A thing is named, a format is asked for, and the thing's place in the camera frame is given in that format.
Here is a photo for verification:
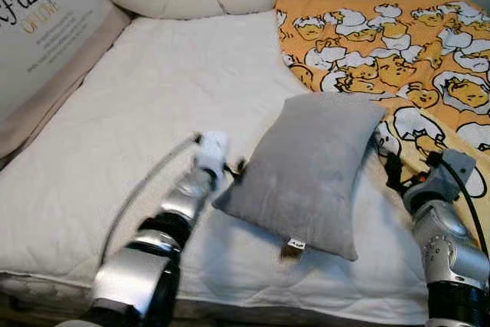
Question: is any brown bed base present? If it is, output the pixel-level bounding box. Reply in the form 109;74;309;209
0;272;430;327

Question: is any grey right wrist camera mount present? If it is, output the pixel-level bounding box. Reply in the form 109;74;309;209
423;149;477;199

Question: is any yellow egg print blanket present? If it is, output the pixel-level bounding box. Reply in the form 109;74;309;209
274;0;490;255

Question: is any white quilted mattress pad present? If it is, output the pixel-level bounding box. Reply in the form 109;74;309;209
0;9;430;322

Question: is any grey printed wall poster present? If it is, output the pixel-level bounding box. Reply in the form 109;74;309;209
0;0;123;121

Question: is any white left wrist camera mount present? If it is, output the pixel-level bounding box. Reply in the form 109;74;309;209
195;131;230;184

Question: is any grey rectangular pillow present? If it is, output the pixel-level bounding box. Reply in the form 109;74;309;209
212;93;388;262

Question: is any beige upholstered bed panel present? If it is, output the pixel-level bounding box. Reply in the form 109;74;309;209
0;4;132;161

